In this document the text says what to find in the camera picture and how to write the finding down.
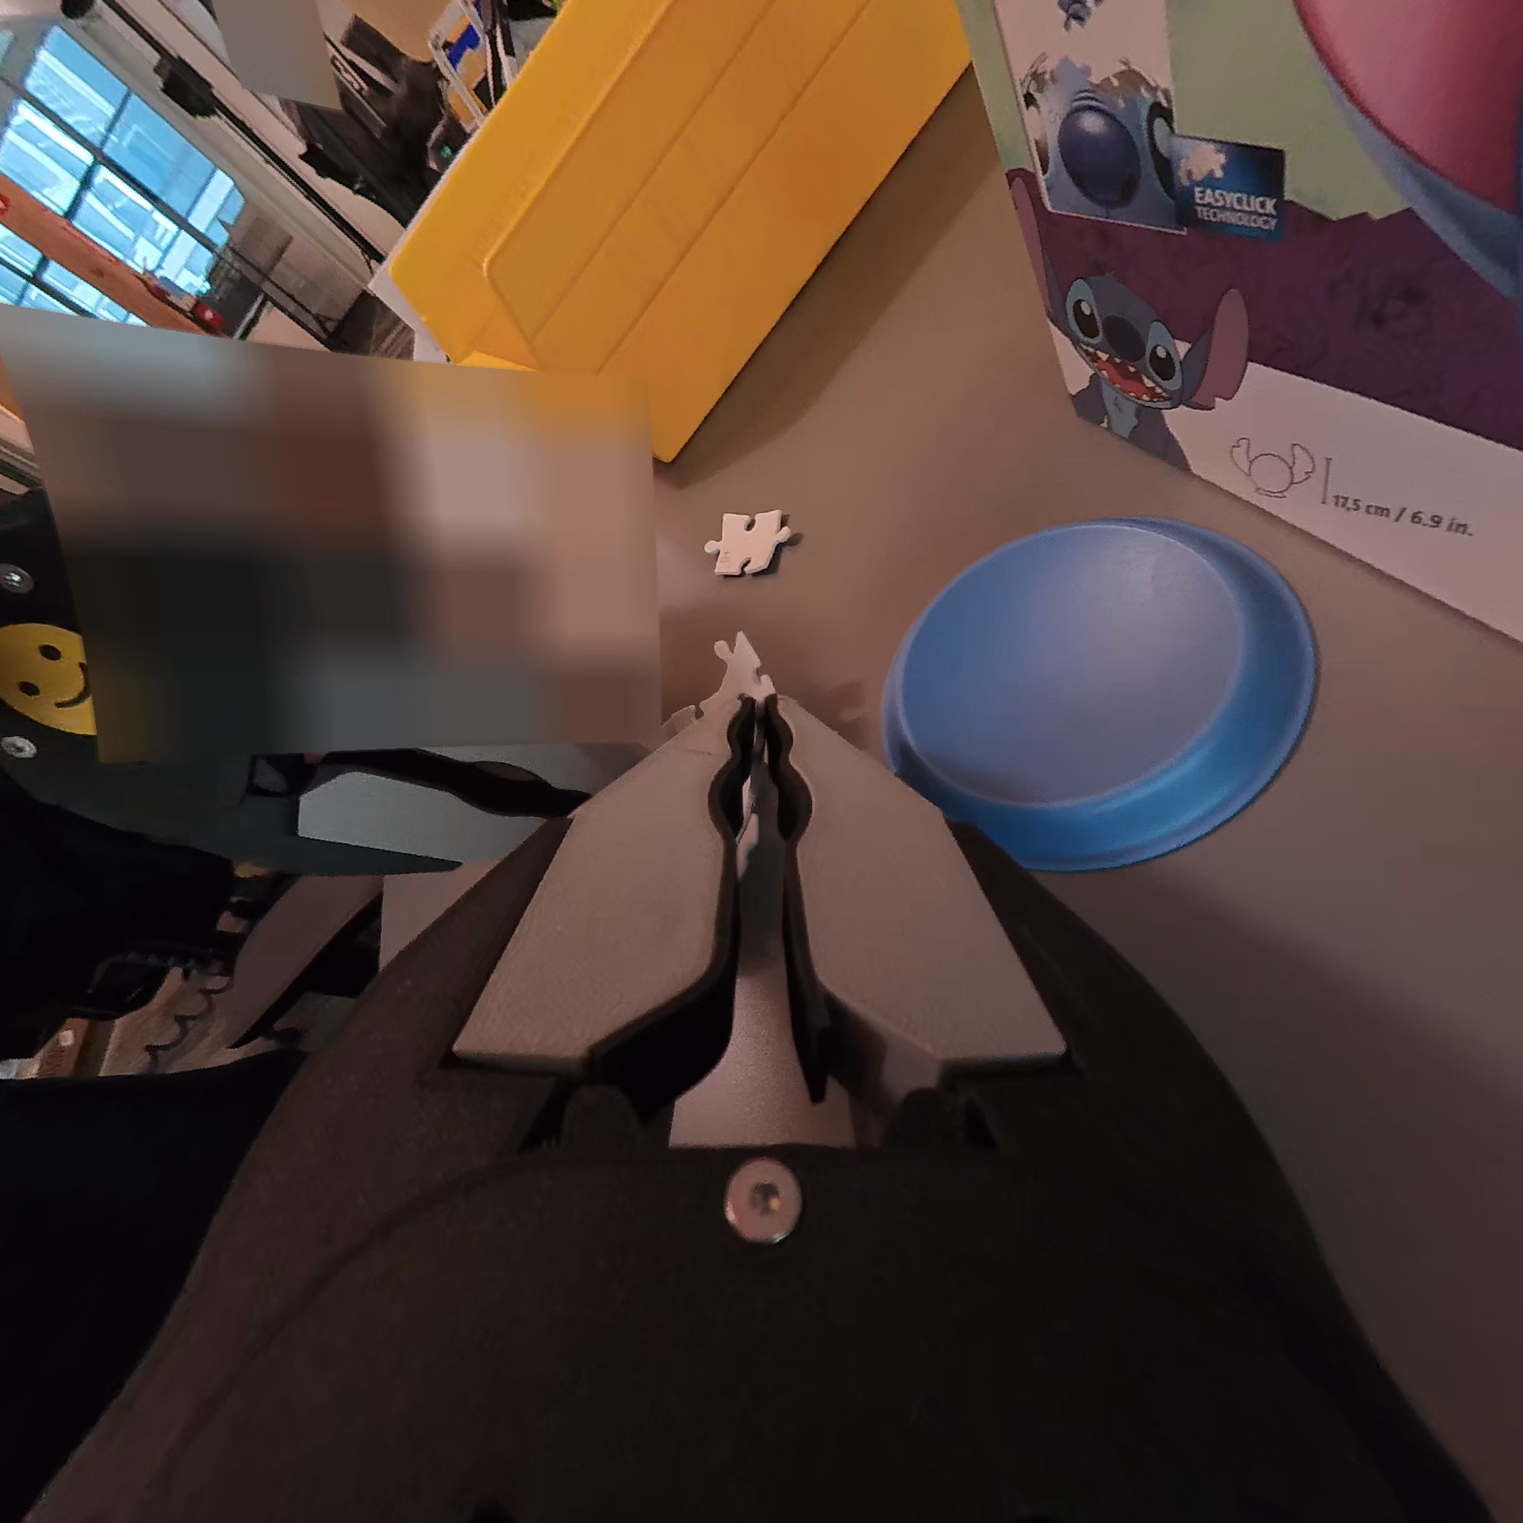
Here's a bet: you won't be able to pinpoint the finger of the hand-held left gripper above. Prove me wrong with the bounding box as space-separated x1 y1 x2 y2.
294 769 588 873
315 748 599 788

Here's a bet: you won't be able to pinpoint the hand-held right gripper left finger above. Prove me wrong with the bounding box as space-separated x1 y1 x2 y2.
451 696 765 1118

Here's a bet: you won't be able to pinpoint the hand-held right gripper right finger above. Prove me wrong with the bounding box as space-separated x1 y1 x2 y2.
759 696 1068 1101

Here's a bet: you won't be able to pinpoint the assembled white puzzle pieces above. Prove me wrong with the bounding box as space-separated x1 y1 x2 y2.
660 629 876 888

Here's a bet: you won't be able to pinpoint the white puzzle piece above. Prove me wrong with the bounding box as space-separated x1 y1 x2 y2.
705 509 796 578

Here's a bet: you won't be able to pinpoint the cartoon print puzzle box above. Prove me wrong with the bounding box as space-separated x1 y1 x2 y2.
956 0 1523 643

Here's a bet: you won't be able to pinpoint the blue round plastic stand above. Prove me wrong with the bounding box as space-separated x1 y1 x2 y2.
880 516 1319 873

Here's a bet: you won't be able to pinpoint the yellow plastic bin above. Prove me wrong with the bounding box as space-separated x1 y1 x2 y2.
392 0 668 368

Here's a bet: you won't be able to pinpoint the glass window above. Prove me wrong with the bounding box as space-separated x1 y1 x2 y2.
0 23 251 322

